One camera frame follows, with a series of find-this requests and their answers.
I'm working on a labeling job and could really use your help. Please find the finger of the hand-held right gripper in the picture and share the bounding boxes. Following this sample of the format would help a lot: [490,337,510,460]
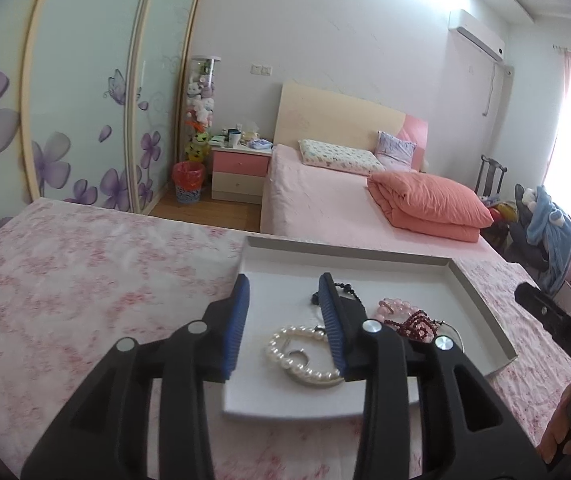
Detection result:
[514,282,571,342]

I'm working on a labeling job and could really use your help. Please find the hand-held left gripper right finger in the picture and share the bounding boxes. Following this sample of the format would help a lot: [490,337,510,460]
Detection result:
[318,272,550,480]

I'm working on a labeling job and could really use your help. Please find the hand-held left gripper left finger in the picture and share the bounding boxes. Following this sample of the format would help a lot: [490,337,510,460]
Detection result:
[20,274,252,480]

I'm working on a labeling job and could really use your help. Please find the white pearl bracelet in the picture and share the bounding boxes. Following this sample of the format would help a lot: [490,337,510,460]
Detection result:
[265,324,347,387]

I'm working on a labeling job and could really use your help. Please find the white shallow tray box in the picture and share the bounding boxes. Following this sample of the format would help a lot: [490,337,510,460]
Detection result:
[221,235,519,421]

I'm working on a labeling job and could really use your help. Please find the pink translucent bead bracelet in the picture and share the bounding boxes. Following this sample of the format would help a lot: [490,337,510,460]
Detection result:
[377,297,419,329]

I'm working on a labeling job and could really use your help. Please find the thin silver wire bangle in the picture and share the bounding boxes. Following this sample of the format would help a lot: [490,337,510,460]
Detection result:
[432,319,467,354]

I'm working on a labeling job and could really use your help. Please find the dark red bead bracelet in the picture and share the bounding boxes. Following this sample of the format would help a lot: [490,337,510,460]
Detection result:
[396,309,441,344]

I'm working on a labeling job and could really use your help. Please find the person's right hand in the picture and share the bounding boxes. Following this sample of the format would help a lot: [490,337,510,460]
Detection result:
[537,380,571,465]

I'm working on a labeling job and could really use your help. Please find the grey office chair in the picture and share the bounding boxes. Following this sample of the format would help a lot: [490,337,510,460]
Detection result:
[509,183,557,282]

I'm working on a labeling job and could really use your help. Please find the blue plush garment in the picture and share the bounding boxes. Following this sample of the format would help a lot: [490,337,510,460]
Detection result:
[525,184,571,297]

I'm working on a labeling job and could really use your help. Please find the yellow and red toys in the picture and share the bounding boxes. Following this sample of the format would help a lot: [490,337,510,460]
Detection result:
[484,198,517,222]

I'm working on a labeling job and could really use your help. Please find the pink bed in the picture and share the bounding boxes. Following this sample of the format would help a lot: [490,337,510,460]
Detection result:
[260,143,512,267]

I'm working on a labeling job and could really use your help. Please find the dark wooden chair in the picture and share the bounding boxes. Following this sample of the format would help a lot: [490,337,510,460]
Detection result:
[475,154,509,202]

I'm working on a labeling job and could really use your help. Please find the folded pink quilt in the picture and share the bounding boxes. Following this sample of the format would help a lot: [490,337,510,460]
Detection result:
[366,170,495,245]

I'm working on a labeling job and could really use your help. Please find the floral bed sheet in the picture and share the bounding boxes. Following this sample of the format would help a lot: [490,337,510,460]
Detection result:
[0,197,571,480]

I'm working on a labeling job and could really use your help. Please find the pink and beige nightstand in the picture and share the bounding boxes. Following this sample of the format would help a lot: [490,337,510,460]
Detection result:
[210,142,273,205]

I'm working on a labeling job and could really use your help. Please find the red trash bin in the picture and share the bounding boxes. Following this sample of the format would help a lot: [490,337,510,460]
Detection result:
[172,161,206,205]

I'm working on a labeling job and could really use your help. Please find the floral pillow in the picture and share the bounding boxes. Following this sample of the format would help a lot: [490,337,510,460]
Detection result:
[298,138,387,177]

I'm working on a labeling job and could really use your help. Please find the purple cushion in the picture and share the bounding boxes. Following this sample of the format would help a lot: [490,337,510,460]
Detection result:
[374,130,417,170]

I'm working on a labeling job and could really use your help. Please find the beige and pink headboard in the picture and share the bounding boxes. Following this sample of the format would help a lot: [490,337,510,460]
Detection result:
[272,79,429,174]

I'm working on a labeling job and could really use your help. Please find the white air conditioner pipe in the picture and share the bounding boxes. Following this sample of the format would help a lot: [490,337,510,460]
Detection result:
[482,59,514,117]

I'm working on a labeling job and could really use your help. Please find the plush toy display tower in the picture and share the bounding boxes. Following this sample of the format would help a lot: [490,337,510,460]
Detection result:
[184,55,223,162]

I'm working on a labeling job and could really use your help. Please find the white air conditioner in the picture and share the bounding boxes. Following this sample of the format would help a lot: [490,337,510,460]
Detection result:
[447,8,507,64]

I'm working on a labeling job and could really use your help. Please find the sliding wardrobe with purple flowers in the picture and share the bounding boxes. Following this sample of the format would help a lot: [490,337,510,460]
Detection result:
[0,0,212,261]

